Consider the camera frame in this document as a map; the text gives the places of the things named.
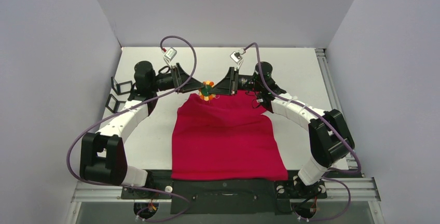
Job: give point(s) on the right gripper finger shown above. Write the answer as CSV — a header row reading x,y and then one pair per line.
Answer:
x,y
229,78
223,89

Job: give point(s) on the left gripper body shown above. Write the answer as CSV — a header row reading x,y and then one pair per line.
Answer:
x,y
163,82

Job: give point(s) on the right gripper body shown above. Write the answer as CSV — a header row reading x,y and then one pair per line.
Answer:
x,y
233,80

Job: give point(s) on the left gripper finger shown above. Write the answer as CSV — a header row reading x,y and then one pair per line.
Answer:
x,y
190,87
180,76

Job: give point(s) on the orange yellow pompom brooch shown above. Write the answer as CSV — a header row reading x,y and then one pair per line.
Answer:
x,y
205,92

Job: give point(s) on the red t-shirt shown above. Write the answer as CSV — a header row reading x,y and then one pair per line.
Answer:
x,y
225,138

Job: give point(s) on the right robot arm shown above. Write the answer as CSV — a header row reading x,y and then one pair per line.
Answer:
x,y
329,137

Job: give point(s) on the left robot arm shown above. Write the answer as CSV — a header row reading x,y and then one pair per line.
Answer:
x,y
102,157

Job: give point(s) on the black frame stand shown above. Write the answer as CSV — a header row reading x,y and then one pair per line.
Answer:
x,y
113,104
121,88

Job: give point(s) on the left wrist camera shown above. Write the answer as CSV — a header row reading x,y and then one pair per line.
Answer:
x,y
169,54

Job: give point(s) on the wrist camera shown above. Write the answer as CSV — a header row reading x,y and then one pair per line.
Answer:
x,y
236,56
169,54

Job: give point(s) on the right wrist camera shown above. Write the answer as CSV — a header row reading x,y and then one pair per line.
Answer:
x,y
236,56

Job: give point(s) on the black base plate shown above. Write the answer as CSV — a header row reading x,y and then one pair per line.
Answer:
x,y
232,196

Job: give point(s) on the aluminium front rail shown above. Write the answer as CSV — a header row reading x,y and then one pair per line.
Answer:
x,y
363,189

